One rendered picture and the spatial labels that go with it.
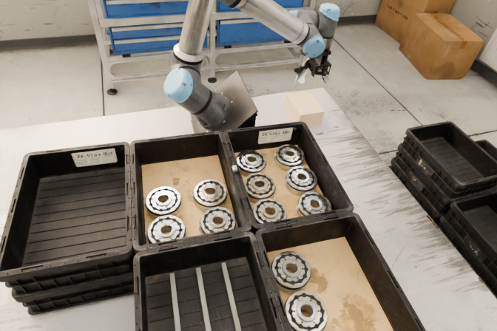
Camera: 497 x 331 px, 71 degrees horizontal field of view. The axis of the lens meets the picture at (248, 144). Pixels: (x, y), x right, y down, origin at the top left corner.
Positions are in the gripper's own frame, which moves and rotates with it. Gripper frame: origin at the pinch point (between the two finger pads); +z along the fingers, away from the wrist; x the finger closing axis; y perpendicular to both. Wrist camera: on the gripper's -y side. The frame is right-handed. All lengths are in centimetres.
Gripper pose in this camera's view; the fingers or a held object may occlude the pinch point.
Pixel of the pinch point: (309, 84)
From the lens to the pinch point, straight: 157.8
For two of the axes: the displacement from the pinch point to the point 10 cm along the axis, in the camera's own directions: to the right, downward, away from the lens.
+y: 3.1, 6.7, -6.7
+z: -0.8, 7.2, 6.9
